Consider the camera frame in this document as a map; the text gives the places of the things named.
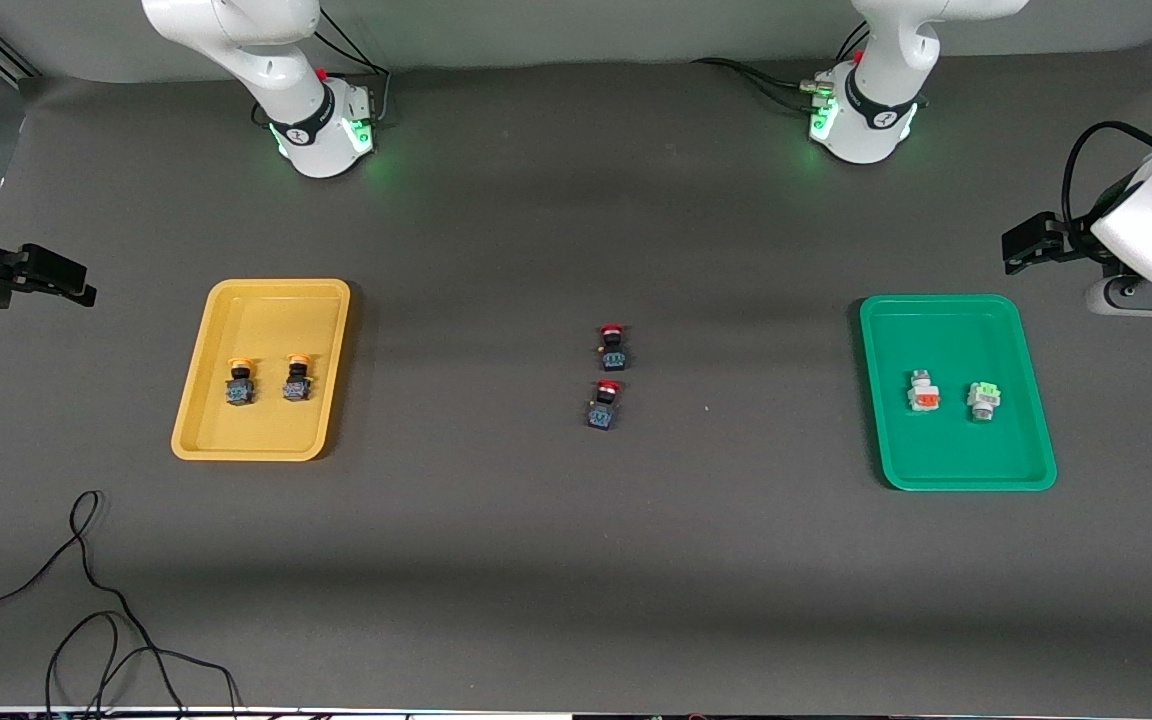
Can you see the white switch with green button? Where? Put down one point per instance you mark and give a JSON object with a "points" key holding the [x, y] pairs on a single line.
{"points": [[983, 400]]}

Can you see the white switch with orange button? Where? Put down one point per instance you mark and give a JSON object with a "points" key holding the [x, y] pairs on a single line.
{"points": [[924, 395]]}

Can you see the yellow push button switch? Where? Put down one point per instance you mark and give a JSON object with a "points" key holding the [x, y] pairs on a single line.
{"points": [[297, 382], [240, 385]]}

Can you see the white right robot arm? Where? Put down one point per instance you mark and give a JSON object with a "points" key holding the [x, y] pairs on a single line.
{"points": [[306, 110]]}

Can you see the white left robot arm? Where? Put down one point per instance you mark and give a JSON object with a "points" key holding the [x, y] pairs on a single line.
{"points": [[876, 110]]}

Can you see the green plastic tray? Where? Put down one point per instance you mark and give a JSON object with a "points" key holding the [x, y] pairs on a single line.
{"points": [[954, 450]]}

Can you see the yellow plastic tray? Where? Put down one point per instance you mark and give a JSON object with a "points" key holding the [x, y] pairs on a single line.
{"points": [[261, 430]]}

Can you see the dark gray table mat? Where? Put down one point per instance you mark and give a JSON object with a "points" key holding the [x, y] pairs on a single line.
{"points": [[576, 600]]}

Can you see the black aluminium rail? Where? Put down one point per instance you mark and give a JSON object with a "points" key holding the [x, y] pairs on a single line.
{"points": [[1, 50]]}

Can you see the red push button switch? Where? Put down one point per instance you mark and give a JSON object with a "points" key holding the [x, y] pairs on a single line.
{"points": [[603, 408], [613, 350]]}

